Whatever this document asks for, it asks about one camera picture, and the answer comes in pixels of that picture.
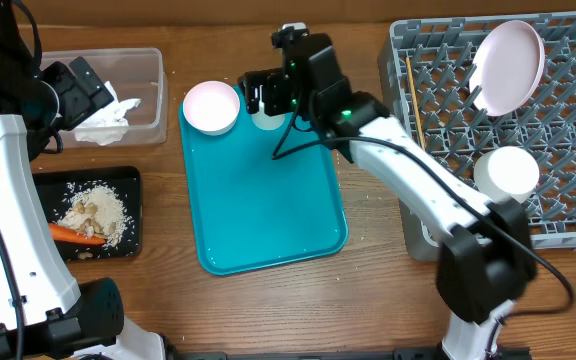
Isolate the white napkin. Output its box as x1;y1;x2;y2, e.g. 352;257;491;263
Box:
73;81;141;146

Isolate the white upturned cup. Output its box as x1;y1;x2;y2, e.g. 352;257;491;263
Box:
251;111;285;131

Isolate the wooden chopstick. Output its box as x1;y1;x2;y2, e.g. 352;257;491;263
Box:
405;57;425;150

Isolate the pink bowl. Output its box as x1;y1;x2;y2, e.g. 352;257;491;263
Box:
182;81;240;136

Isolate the teal serving tray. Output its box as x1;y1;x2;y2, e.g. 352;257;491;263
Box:
179;87;348;276

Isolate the orange carrot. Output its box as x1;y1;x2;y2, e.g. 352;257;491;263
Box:
49;223;106;246

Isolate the pink round plate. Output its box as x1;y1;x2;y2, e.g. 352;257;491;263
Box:
469;20;545;117

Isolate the white bowl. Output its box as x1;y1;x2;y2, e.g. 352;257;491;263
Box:
473;146;540;203

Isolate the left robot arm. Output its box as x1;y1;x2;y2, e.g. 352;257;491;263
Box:
0;1;175;360

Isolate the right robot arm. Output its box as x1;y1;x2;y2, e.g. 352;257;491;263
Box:
238;23;536;359

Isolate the grey dishwasher rack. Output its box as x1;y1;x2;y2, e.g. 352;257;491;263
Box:
378;11;576;250

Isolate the clear plastic bin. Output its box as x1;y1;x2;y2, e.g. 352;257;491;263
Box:
42;48;168;148

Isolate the black plastic tray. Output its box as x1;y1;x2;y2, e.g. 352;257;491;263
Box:
33;166;142;255

